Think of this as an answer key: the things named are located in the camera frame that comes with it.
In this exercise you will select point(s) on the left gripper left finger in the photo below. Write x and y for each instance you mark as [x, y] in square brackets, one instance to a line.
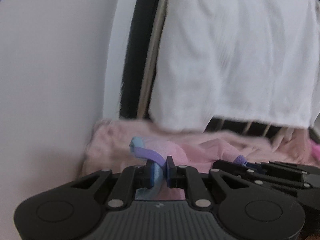
[125, 184]

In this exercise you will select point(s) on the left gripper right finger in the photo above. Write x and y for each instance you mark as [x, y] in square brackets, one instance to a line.
[190, 181]

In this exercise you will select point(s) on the pink garment with purple trim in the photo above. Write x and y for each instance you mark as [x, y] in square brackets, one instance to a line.
[200, 156]

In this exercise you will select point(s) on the pink blanket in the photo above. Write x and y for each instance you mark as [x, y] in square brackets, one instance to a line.
[119, 144]

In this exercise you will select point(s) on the magenta cloth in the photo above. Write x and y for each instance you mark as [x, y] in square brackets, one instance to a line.
[315, 148]

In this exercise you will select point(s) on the white hanging sheet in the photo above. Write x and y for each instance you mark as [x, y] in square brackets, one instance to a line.
[235, 55]

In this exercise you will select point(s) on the black bed frame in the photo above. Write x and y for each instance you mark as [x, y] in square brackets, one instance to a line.
[140, 55]

